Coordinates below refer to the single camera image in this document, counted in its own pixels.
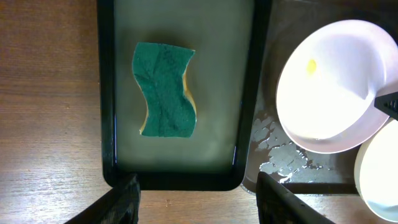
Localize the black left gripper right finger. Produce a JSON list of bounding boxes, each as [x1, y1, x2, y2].
[[256, 172, 334, 224]]

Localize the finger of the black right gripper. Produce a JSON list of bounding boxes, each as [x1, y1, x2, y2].
[[374, 92, 398, 120]]

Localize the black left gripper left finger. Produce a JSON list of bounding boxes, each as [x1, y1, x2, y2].
[[67, 174, 141, 224]]

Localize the pink plate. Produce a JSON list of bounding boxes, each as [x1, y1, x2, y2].
[[276, 19, 397, 154]]

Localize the cream white plate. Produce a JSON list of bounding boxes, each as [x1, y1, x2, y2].
[[354, 118, 397, 223]]

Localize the green and yellow sponge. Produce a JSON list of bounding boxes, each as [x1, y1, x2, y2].
[[132, 42, 197, 138]]

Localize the large brown tray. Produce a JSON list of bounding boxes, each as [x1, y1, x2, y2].
[[243, 0, 397, 194]]

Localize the dark green small tray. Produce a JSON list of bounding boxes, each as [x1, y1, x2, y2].
[[97, 0, 271, 191]]

